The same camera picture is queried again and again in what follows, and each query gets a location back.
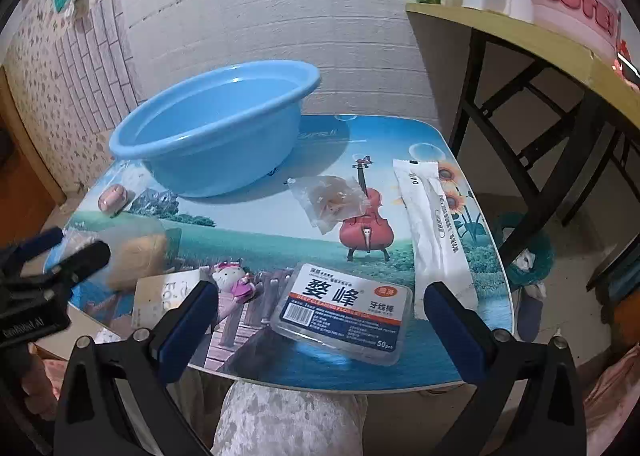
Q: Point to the long white packet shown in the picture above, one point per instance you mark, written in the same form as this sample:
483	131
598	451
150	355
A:
430	236

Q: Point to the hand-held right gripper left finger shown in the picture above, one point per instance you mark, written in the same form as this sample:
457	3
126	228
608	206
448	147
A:
187	331

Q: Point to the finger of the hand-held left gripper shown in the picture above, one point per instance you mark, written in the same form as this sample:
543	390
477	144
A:
45	238
85	256

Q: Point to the pink cloth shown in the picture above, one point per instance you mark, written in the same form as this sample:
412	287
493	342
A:
615	386

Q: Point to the brown wooden door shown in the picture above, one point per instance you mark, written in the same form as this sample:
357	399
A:
25	186

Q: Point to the person's white patterned pants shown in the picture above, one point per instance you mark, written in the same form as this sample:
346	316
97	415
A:
280	421

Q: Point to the clear bag of cotton swabs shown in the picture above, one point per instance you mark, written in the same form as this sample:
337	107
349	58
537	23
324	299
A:
135	256

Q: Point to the small clear bag brown contents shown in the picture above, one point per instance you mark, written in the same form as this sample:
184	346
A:
327	203

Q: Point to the teal trash bin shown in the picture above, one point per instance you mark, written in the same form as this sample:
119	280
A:
540	256

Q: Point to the pink white cat figure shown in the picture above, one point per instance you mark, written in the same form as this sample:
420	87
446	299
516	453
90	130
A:
235	281

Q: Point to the small pink case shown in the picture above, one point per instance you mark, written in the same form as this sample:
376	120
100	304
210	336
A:
112	198

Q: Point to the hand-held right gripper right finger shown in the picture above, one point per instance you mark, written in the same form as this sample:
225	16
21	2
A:
450	331

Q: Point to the person's left hand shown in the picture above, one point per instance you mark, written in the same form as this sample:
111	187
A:
32	381

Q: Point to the white rectangular pack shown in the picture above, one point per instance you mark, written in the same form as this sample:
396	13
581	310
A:
155	301

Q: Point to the yellow folding table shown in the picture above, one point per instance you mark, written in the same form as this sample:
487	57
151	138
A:
550	51

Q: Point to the blue plastic basin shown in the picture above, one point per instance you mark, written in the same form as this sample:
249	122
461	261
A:
200	161

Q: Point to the grey blue slipper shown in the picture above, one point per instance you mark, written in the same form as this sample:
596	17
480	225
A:
530	316

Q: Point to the picture printed desktop table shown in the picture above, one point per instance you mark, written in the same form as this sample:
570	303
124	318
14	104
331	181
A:
280	246

